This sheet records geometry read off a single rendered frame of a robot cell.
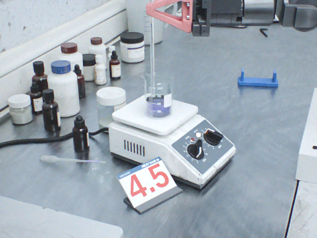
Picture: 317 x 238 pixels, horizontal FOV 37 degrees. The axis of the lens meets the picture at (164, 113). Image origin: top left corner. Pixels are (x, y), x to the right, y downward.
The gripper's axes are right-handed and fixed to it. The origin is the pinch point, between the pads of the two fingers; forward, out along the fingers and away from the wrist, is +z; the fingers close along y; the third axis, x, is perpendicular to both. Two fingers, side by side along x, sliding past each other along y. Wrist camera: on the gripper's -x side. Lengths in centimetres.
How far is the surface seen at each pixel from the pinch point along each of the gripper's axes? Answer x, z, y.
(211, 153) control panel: 23.9, -10.2, 6.0
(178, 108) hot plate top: 18.9, -4.8, -1.8
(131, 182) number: 24.9, 3.5, 13.0
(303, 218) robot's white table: 27.7, -23.0, 19.5
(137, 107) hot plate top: 18.9, 2.7, -2.3
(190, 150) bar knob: 22.3, -6.4, 7.8
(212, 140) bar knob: 22.8, -10.6, 3.6
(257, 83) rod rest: 26.8, -26.5, -32.1
